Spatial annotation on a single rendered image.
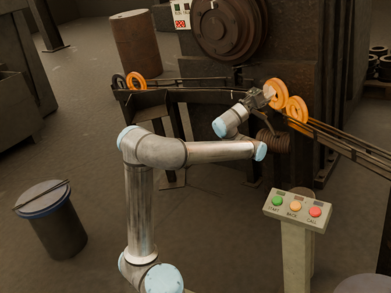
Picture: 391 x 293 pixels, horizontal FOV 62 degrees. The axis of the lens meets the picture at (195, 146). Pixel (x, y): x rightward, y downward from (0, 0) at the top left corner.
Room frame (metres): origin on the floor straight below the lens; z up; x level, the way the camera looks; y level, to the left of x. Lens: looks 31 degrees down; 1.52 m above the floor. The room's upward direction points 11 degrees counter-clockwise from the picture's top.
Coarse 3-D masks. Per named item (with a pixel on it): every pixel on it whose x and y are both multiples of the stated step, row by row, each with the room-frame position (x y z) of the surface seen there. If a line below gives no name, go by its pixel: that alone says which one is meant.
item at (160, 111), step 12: (132, 96) 2.20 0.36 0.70; (144, 96) 2.19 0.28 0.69; (156, 96) 2.18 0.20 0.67; (168, 96) 2.13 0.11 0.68; (132, 108) 2.12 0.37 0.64; (144, 108) 2.19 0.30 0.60; (156, 108) 2.14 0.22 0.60; (168, 108) 2.02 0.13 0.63; (132, 120) 2.04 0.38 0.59; (144, 120) 1.99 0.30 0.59; (156, 120) 2.05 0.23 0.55; (156, 132) 2.06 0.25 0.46; (168, 180) 2.06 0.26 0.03; (180, 180) 2.06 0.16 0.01
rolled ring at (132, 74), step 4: (132, 72) 2.54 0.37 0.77; (136, 72) 2.53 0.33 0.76; (128, 76) 2.55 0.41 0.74; (132, 76) 2.52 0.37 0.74; (136, 76) 2.49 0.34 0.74; (140, 76) 2.49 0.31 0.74; (128, 80) 2.56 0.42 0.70; (140, 80) 2.47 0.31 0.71; (144, 80) 2.48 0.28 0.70; (128, 84) 2.57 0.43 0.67; (132, 84) 2.58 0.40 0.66; (144, 84) 2.47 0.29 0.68; (132, 88) 2.55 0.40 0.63; (144, 88) 2.47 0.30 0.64
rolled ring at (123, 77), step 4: (112, 76) 2.68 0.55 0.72; (116, 76) 2.65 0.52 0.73; (120, 76) 2.62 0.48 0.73; (124, 76) 2.62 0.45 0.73; (112, 80) 2.69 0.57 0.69; (116, 80) 2.70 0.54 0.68; (124, 80) 2.60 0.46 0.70; (116, 84) 2.69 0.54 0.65; (116, 88) 2.68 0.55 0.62; (120, 88) 2.69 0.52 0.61; (128, 88) 2.59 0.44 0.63
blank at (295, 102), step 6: (294, 96) 1.52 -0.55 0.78; (288, 102) 1.54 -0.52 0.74; (294, 102) 1.48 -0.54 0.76; (300, 102) 1.45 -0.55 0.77; (288, 108) 1.54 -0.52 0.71; (294, 108) 1.53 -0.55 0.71; (300, 108) 1.44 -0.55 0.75; (306, 108) 1.43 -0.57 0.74; (288, 114) 1.54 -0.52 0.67; (294, 114) 1.51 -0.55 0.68; (300, 114) 1.44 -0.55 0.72; (306, 114) 1.42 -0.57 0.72; (300, 120) 1.44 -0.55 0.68; (306, 120) 1.43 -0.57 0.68
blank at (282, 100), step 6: (276, 78) 1.50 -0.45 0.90; (264, 84) 1.56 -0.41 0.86; (270, 84) 1.51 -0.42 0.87; (276, 84) 1.47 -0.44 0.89; (282, 84) 1.46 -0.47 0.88; (276, 90) 1.47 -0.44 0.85; (282, 90) 1.43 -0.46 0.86; (282, 96) 1.43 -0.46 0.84; (288, 96) 1.43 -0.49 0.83; (270, 102) 1.52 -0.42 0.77; (276, 102) 1.47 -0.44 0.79; (282, 102) 1.43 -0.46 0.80; (276, 108) 1.47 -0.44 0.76
